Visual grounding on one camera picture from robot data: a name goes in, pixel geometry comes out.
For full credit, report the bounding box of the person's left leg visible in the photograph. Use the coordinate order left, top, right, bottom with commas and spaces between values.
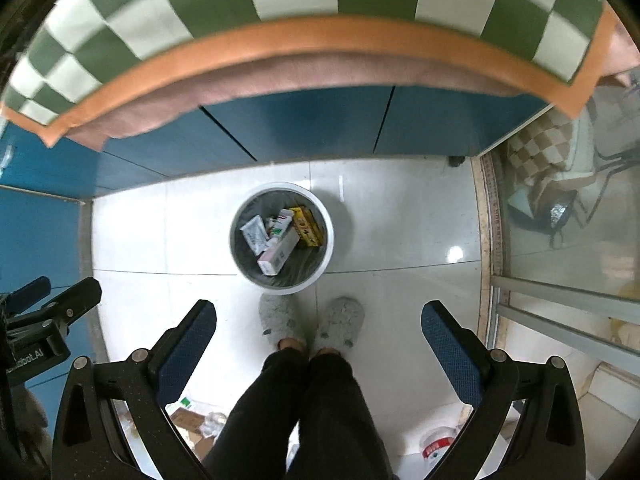
202, 347, 311, 480

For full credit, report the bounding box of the cardboard box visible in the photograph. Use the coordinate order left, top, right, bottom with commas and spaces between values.
170, 407, 213, 461

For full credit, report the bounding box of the glass sliding door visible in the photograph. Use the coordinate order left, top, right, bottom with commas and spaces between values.
480, 60, 640, 361

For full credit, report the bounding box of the green white medicine box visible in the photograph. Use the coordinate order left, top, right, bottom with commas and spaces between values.
266, 208, 296, 238

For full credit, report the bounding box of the person's leg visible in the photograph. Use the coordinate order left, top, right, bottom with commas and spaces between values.
202, 347, 311, 480
295, 352, 396, 480

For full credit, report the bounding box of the door threshold strip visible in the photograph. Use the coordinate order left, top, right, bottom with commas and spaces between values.
472, 155, 506, 341

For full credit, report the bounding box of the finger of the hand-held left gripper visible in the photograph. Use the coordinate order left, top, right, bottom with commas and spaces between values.
0, 276, 52, 318
42, 276, 103, 333

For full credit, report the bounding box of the white paper packet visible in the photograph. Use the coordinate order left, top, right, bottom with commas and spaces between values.
240, 215, 270, 256

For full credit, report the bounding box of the yellow carton box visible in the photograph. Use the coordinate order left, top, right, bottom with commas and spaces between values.
289, 206, 322, 248

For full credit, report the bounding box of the grey fluffy slipper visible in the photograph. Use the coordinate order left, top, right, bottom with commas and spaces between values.
258, 294, 309, 352
313, 296, 366, 353

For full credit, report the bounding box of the long white box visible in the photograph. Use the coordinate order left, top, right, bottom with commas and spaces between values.
256, 225, 301, 277

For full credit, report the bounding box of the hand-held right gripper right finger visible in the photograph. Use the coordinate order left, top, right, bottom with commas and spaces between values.
421, 300, 586, 480

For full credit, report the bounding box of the brown checkered mat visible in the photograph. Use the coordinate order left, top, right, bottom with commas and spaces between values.
507, 110, 576, 196

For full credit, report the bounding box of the person's right leg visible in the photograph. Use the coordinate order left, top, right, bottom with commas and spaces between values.
295, 352, 396, 480

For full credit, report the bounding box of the white trash bin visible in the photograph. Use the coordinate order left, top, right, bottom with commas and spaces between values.
229, 182, 334, 295

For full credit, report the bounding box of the pink under cloth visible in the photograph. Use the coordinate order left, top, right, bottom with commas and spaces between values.
65, 25, 640, 153

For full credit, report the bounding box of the white red label container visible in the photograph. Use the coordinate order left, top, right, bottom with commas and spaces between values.
420, 425, 463, 466

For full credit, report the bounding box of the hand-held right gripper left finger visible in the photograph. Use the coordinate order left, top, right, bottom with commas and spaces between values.
51, 300, 217, 480

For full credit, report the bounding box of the crumpled clear plastic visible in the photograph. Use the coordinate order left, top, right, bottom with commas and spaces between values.
200, 412, 228, 438

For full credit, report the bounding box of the grey fluffy right slipper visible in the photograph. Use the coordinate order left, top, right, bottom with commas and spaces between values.
313, 296, 366, 353

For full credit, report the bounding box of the grey fluffy left slipper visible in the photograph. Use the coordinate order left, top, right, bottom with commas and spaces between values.
258, 294, 309, 352

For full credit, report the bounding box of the person's left forearm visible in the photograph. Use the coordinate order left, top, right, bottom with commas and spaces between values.
10, 387, 53, 461

